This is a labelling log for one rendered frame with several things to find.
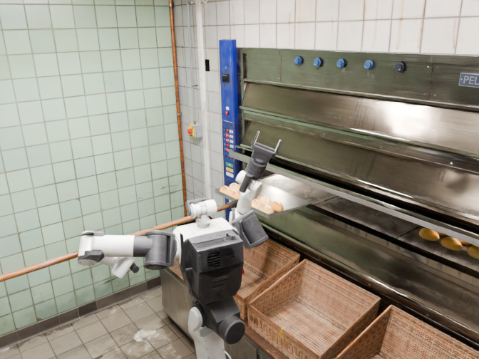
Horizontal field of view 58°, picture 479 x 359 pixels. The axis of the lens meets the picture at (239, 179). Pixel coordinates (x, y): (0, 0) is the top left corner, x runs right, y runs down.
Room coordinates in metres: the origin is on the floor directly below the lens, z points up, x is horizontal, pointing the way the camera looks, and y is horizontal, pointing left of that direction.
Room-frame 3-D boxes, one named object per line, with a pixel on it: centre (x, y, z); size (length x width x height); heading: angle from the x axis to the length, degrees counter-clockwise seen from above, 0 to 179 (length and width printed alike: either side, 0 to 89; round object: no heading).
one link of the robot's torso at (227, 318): (1.66, 0.12, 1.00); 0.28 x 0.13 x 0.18; 36
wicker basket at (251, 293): (2.50, -0.02, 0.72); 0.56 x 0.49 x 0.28; 38
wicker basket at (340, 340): (2.02, -0.38, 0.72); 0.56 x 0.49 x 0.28; 38
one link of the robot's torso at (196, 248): (1.68, 0.14, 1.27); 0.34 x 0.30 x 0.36; 114
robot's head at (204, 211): (1.74, 0.16, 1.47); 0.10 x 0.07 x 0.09; 114
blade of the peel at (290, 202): (2.60, -0.14, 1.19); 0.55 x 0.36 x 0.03; 37
